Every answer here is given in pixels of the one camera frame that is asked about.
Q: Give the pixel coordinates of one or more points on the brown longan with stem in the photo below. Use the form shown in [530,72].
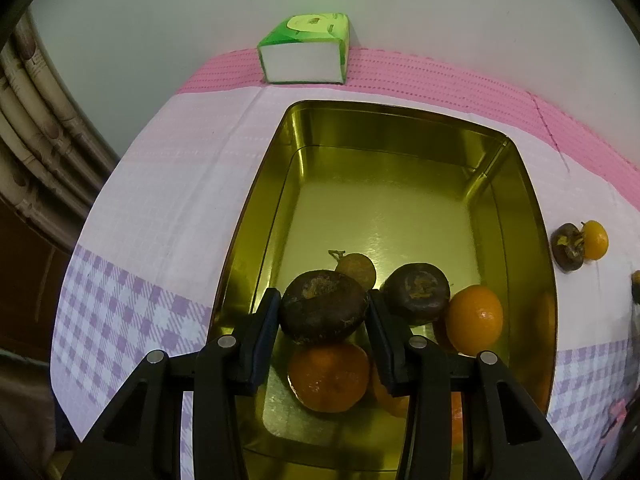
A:
[361,270]

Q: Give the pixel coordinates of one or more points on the dark brown water chestnut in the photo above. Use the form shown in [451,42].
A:
[417,292]
[322,310]
[565,256]

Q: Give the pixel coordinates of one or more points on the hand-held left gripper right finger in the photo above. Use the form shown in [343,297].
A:
[382,340]

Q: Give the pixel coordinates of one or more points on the white and purple plaid cloth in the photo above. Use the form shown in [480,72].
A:
[175,185]

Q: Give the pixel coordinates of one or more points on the green and white tissue pack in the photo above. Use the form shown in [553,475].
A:
[300,62]

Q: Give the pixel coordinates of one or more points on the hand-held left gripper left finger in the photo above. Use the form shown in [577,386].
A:
[265,320]

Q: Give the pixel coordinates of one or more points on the gold and maroon tin box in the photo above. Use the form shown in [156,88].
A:
[380,200]

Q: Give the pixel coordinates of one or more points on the yellow-orange kumquat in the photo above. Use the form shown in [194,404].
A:
[475,317]
[392,406]
[596,241]

